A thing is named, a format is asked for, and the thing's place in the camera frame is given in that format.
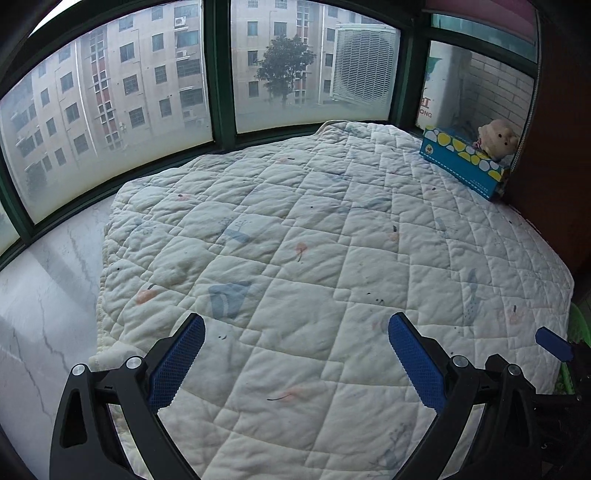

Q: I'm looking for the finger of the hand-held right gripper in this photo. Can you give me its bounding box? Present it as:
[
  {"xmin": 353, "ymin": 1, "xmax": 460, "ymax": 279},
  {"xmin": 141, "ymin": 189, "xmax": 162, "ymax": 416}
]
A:
[{"xmin": 536, "ymin": 327, "xmax": 574, "ymax": 363}]

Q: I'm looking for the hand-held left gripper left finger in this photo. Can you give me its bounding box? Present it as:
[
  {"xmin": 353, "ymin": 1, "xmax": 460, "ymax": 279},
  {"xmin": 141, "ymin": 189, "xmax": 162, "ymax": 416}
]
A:
[{"xmin": 50, "ymin": 313, "xmax": 206, "ymax": 480}]

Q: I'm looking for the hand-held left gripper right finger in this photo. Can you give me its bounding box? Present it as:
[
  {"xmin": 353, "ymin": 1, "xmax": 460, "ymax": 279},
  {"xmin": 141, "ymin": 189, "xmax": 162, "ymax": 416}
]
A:
[{"xmin": 388, "ymin": 312, "xmax": 541, "ymax": 480}]

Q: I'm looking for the green plastic mesh basket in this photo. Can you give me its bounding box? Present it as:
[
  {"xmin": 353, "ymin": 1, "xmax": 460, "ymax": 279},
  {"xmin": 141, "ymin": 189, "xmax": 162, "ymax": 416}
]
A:
[{"xmin": 556, "ymin": 299, "xmax": 591, "ymax": 398}]

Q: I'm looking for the white quilted mat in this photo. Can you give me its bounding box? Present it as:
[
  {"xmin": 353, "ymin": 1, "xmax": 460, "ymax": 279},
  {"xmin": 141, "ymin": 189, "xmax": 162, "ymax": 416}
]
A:
[{"xmin": 90, "ymin": 121, "xmax": 575, "ymax": 480}]

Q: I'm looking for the blue spotted tissue box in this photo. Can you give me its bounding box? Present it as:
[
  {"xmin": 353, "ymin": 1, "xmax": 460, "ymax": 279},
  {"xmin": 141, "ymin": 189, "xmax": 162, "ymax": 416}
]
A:
[{"xmin": 419, "ymin": 126, "xmax": 512, "ymax": 202}]

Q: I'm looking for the beige plush toy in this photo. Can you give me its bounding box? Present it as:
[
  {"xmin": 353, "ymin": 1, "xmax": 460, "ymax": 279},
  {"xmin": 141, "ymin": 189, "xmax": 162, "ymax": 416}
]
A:
[{"xmin": 473, "ymin": 119, "xmax": 519, "ymax": 161}]

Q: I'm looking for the brown wooden cabinet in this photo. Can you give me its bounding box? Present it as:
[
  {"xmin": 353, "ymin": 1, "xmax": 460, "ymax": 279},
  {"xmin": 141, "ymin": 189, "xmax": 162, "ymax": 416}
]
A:
[{"xmin": 502, "ymin": 0, "xmax": 591, "ymax": 298}]

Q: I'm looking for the white printed appliance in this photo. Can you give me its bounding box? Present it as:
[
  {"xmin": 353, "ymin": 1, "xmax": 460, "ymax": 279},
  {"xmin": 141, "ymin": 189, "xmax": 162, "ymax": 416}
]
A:
[{"xmin": 416, "ymin": 41, "xmax": 472, "ymax": 133}]

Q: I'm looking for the beige apartment building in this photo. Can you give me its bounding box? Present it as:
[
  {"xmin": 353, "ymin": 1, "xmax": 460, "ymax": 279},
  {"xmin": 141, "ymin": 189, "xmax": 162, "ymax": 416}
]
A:
[{"xmin": 0, "ymin": 0, "xmax": 335, "ymax": 217}]

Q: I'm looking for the white louvred outdoor unit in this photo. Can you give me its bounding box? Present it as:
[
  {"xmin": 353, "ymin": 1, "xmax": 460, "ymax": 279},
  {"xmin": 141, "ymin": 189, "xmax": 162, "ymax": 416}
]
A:
[{"xmin": 329, "ymin": 24, "xmax": 400, "ymax": 105}]

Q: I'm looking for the green tree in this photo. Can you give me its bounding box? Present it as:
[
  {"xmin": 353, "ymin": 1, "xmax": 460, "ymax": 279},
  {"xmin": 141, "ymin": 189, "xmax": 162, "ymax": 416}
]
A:
[{"xmin": 256, "ymin": 34, "xmax": 317, "ymax": 110}]

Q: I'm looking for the pink roller blind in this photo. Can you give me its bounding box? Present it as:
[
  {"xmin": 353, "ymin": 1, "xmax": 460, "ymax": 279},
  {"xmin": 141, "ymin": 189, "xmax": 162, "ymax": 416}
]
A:
[{"xmin": 424, "ymin": 0, "xmax": 542, "ymax": 44}]

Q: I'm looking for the green window frame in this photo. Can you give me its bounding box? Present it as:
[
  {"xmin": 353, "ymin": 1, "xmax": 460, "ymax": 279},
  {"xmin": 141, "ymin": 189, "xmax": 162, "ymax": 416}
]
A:
[{"xmin": 0, "ymin": 0, "xmax": 542, "ymax": 271}]

